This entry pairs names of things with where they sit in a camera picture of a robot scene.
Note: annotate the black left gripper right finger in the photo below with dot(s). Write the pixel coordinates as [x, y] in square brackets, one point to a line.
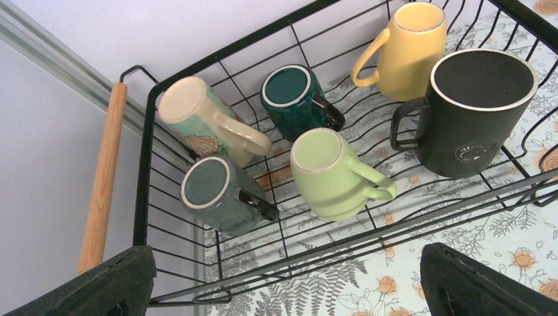
[455, 284]

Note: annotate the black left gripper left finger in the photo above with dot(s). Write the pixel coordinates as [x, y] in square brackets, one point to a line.
[122, 285]

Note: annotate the light green mug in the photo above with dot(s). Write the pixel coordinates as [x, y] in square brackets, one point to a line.
[331, 178]

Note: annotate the black matte mug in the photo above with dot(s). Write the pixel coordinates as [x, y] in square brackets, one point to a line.
[473, 101]

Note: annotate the dark teal glossy mug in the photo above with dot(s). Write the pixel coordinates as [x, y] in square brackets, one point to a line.
[295, 102]

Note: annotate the yellow ceramic mug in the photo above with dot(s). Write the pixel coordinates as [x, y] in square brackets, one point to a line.
[400, 59]

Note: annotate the grey green mug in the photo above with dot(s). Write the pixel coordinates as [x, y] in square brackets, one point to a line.
[222, 195]

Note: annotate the cream floral mug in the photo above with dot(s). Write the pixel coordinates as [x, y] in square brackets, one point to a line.
[207, 125]

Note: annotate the wooden rack handle left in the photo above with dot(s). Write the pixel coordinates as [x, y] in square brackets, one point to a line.
[95, 233]

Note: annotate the black wire dish rack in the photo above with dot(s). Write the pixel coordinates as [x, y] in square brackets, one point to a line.
[504, 217]

